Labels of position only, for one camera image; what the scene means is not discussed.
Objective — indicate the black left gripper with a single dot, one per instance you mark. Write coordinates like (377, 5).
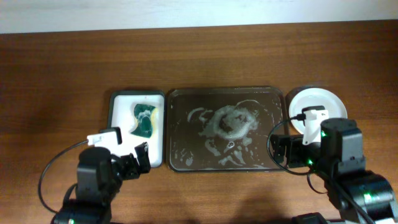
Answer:
(132, 162)

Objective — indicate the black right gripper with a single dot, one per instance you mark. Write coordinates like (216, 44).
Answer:
(286, 149)

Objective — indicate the green yellow sponge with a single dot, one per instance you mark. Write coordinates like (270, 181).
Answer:
(143, 114)

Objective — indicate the pale green plate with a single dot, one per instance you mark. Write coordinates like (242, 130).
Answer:
(306, 96)

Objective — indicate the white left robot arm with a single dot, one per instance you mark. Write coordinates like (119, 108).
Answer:
(100, 175)

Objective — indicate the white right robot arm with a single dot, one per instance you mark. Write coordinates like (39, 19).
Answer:
(360, 195)

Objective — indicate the white soapy tray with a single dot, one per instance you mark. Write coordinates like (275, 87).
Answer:
(121, 107)

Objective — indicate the dark brown tray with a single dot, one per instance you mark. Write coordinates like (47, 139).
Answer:
(222, 129)

